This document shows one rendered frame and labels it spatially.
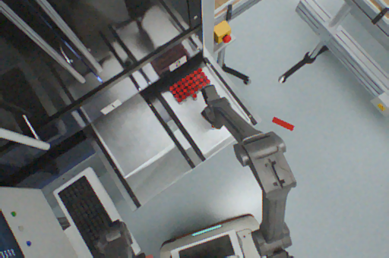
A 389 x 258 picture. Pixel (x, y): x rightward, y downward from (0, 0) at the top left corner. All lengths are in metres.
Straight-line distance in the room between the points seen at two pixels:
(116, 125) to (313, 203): 1.47
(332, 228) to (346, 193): 0.25
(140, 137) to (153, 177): 0.19
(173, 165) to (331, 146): 1.37
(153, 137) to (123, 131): 0.14
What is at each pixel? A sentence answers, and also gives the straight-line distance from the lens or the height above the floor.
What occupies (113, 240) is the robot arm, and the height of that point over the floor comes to 1.37.
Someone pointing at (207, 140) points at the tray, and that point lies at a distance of 1.46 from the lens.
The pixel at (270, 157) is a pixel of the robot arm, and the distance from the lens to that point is 0.77.
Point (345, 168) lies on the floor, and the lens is 2.52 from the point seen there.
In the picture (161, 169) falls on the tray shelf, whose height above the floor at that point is 0.88.
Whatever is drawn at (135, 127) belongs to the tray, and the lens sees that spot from 1.51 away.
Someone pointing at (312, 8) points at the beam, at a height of 0.54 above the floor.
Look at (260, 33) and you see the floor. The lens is 2.68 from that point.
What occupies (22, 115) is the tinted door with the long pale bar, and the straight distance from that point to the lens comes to 1.19.
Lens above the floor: 2.32
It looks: 75 degrees down
